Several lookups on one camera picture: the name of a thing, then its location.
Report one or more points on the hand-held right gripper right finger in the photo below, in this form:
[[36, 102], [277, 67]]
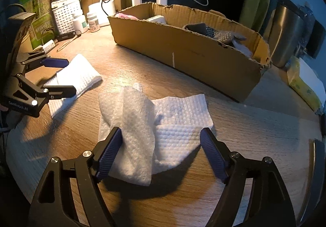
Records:
[[212, 155]]

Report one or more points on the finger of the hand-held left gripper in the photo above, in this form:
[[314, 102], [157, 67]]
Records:
[[54, 62], [61, 91]]

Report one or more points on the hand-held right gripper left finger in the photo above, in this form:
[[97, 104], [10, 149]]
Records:
[[108, 155]]

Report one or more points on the white disposable face towel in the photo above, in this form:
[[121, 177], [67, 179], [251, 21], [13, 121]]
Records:
[[79, 74], [175, 120]]

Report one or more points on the long cardboard box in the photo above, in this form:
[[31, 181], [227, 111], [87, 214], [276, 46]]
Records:
[[193, 63]]

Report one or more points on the dark dotted grip sock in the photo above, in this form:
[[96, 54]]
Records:
[[211, 32]]

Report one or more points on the small white labelled box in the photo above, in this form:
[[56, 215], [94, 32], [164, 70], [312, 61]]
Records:
[[48, 46]]

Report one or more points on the green printed packet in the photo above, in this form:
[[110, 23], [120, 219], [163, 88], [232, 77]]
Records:
[[42, 30]]

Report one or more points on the white plastic bottle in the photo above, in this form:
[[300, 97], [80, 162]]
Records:
[[80, 23]]

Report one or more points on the white woven basket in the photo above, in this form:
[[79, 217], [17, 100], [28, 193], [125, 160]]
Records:
[[66, 16]]

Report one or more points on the small white pill bottle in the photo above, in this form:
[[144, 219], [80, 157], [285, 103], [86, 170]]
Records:
[[93, 22]]

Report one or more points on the pink sock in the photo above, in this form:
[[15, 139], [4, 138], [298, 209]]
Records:
[[125, 16]]

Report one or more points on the white folded sock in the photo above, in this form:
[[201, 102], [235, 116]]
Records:
[[156, 19]]

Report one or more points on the yellow tissue packet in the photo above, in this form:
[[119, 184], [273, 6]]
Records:
[[303, 89]]

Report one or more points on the stainless steel tumbler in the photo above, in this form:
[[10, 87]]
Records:
[[285, 35]]

